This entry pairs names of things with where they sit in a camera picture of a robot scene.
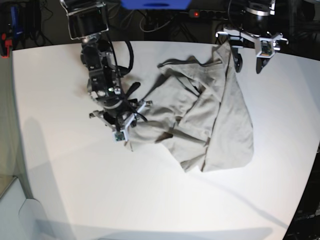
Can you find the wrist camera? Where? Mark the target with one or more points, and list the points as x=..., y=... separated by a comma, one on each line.
x=266, y=48
x=120, y=136

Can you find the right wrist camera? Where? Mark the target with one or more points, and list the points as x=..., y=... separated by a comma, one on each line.
x=120, y=136

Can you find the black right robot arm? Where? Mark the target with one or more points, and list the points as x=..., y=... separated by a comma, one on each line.
x=88, y=21

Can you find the blue plastic box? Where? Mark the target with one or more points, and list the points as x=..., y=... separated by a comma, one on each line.
x=155, y=4

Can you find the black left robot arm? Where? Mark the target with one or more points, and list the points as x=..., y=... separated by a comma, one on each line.
x=251, y=8

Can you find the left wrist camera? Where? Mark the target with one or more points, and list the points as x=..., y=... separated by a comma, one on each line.
x=266, y=48

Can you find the red and blue clamp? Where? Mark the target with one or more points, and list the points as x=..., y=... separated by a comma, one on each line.
x=8, y=28

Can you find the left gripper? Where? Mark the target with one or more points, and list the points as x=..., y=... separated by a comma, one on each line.
x=253, y=32

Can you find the black power strip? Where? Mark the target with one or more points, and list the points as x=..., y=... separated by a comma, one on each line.
x=208, y=14

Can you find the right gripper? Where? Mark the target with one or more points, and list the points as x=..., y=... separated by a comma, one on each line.
x=123, y=116

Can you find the beige t-shirt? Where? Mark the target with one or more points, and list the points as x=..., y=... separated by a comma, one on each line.
x=198, y=114

